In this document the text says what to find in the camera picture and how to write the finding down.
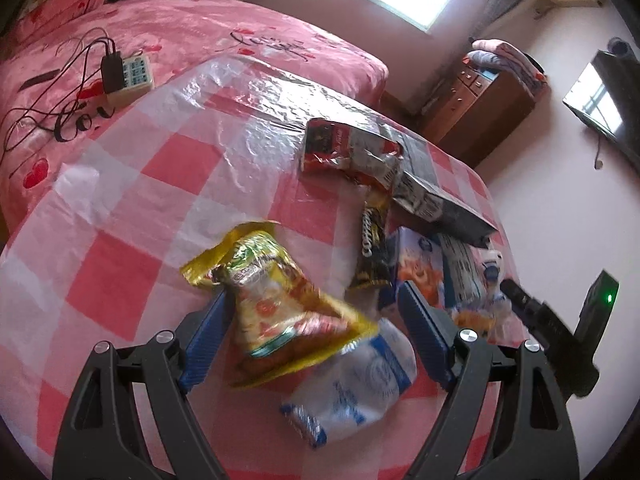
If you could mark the blue orange bear carton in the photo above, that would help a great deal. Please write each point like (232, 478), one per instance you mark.
(417, 260)

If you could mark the yellow snack packet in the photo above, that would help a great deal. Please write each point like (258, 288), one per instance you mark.
(280, 305)

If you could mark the folded blankets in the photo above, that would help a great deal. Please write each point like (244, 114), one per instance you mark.
(505, 57)

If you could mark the white green wipes packet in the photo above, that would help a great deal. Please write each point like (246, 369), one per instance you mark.
(462, 272)

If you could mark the wall television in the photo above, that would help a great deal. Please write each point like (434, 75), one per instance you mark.
(605, 95)

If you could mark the black charger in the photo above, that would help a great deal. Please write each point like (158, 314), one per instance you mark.
(111, 72)

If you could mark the small black device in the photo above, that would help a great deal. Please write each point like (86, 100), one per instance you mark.
(39, 80)

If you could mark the black silver foil bag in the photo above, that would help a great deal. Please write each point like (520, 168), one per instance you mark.
(430, 195)

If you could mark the wooden cabinet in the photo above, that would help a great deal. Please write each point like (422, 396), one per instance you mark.
(480, 110)

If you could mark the red black crumpled packet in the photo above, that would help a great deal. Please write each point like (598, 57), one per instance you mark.
(340, 147)

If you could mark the black coffee sachet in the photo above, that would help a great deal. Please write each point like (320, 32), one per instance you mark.
(372, 250)

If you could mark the pink white checkered tablecloth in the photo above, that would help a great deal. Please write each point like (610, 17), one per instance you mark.
(150, 210)

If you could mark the white blue plastic packet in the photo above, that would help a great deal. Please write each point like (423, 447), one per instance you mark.
(360, 390)

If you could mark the orange snack wrapper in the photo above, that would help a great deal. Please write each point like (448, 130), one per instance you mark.
(475, 319)

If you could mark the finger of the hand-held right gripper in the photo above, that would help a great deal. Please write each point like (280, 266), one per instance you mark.
(522, 305)

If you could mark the small white blue wrapper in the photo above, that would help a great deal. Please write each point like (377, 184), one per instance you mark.
(492, 267)

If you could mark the pink bed blanket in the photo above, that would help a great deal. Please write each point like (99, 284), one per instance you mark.
(200, 25)

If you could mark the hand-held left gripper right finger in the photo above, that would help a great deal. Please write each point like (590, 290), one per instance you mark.
(425, 330)

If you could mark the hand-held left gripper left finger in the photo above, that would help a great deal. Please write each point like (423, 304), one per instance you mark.
(207, 340)

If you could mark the beige power strip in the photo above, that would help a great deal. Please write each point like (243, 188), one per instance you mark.
(135, 75)

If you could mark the dark round device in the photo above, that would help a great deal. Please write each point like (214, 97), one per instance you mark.
(618, 47)

